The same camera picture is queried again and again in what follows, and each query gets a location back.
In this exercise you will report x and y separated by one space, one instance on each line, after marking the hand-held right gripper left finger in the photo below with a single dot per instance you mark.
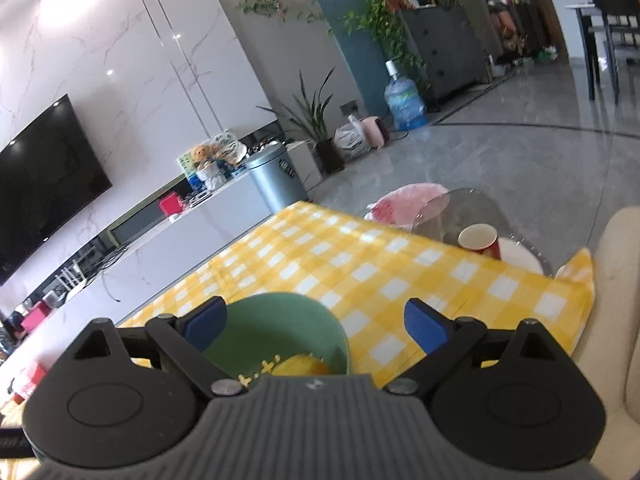
205 322

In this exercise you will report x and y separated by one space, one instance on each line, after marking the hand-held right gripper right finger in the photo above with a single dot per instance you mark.
425 330

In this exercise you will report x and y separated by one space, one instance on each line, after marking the green colander bowl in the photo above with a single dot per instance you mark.
285 325

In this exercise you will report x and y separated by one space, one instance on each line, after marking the white television cabinet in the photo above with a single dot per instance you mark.
150 255

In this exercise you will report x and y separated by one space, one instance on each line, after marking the red paper cup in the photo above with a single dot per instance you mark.
482 246

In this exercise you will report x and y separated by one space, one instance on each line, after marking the yellow checkered tablecloth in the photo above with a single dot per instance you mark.
350 260

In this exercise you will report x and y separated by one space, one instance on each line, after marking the orange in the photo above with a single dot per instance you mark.
300 366

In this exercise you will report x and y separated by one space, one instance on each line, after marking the white round plate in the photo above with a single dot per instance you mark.
520 257

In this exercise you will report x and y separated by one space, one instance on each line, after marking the smoky glass side table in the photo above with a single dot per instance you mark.
450 210

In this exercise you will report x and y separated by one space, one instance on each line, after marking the red box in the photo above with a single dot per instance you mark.
171 204

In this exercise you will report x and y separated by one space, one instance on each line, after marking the pink box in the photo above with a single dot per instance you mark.
34 319

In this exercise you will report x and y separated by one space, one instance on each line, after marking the grey metal trash can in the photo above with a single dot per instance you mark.
275 180

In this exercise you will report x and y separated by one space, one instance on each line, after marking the green dotted box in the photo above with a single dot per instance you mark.
186 164

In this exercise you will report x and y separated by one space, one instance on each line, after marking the brown stuffed bear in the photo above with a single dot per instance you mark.
206 156

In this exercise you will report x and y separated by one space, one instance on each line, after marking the teddy bear toys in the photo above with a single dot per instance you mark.
227 146

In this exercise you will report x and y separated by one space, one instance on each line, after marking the beige sofa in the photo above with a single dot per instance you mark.
612 335

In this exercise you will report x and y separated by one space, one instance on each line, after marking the white floor box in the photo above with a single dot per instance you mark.
305 162

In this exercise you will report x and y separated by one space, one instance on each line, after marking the tall plant in black pot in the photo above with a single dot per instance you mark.
327 152

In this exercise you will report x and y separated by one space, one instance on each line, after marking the white plastic bag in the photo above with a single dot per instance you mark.
351 140

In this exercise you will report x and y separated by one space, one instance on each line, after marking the pink small appliance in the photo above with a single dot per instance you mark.
374 132

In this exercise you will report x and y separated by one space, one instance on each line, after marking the black flat television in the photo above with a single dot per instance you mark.
45 190

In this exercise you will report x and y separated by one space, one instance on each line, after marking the blue water jug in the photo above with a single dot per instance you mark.
404 102

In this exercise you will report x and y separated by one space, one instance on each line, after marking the grey chest of drawers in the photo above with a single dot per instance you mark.
445 50

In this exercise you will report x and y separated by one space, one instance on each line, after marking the leafy trailing pothos plant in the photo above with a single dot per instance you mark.
380 25

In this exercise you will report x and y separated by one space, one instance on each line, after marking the flower arrangement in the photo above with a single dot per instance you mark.
510 25

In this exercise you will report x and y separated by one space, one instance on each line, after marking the dark dining table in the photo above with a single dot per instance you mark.
587 15

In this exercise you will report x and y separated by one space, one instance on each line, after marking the dark dining chair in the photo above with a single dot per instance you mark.
615 0

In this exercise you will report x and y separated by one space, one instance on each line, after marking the trailing wall vine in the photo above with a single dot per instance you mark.
272 5

